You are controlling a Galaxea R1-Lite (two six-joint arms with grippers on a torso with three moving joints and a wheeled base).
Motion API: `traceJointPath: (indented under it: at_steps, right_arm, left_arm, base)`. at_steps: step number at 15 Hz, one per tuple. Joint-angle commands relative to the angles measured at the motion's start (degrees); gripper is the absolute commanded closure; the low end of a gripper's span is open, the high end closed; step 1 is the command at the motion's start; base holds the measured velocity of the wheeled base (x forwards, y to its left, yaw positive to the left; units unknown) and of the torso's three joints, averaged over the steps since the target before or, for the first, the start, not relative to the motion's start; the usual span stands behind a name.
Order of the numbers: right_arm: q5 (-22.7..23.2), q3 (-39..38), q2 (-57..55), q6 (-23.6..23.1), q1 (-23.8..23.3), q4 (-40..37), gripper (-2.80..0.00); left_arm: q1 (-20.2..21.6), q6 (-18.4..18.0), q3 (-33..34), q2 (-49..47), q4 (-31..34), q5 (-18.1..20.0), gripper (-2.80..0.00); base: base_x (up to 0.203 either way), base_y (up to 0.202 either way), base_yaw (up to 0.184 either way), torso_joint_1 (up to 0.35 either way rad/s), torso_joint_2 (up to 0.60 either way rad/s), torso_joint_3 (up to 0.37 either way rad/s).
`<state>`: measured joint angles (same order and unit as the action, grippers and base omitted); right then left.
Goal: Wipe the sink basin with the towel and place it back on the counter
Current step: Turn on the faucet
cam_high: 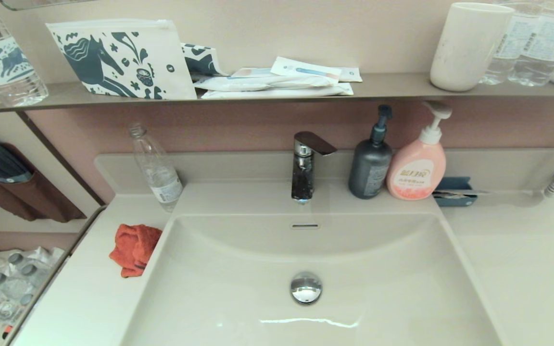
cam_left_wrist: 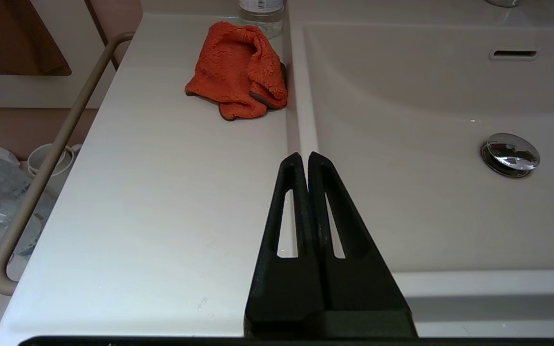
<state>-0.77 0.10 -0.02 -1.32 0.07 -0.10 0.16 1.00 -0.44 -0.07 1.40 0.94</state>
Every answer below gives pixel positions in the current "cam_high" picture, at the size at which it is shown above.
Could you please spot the chrome sink faucet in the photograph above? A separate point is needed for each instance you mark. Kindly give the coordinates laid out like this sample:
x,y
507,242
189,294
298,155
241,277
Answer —
x,y
302,178

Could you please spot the orange microfibre cloth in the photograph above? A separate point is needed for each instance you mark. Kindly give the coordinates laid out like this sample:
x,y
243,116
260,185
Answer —
x,y
135,245

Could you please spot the white ceramic sink basin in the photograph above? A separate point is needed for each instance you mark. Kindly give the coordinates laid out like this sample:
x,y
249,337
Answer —
x,y
238,288

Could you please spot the long flat white packet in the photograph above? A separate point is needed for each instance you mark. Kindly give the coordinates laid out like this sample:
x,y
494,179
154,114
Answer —
x,y
277,92

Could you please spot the dark grey pump bottle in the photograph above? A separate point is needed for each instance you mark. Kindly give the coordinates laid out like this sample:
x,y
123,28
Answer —
x,y
368,168

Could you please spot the white wrapped toiletry packet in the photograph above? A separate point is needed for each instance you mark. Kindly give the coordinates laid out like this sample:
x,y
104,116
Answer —
x,y
258,82

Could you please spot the blue striped white sachet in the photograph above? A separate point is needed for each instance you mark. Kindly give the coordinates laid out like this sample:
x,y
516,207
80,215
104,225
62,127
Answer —
x,y
306,69

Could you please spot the clear empty plastic bottle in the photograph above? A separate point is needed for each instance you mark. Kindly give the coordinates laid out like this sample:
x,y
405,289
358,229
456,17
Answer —
x,y
159,178

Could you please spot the chrome drain stopper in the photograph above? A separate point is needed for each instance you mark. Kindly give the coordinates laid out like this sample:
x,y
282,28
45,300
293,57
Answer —
x,y
306,287

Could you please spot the small white sachet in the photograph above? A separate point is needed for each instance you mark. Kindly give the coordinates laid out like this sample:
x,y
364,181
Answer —
x,y
351,74

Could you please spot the small horse print pouch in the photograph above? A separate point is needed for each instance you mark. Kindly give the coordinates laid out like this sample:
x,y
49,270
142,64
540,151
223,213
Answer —
x,y
202,60

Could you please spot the pink soap pump bottle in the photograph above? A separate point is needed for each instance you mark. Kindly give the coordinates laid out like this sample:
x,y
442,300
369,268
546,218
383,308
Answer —
x,y
416,173

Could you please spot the small blue tray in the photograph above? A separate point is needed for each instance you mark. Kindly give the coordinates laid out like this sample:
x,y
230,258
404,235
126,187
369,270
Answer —
x,y
455,185

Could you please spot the large horse print pouch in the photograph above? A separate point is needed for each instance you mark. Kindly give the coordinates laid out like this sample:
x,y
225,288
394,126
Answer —
x,y
113,57

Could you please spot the white plastic cup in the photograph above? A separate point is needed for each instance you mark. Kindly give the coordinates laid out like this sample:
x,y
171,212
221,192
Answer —
x,y
467,48

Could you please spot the white label water bottle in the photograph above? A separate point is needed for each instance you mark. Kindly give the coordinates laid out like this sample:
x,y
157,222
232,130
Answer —
x,y
546,48
515,43

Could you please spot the shrink-wrapped water bottle pack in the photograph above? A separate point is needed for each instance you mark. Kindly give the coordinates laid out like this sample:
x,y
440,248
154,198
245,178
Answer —
x,y
12,288

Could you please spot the horse label water bottle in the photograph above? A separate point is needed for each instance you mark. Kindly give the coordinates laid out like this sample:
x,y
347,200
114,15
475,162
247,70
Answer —
x,y
3,62

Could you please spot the taupe wall shelf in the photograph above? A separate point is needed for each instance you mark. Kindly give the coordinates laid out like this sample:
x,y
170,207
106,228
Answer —
x,y
392,86

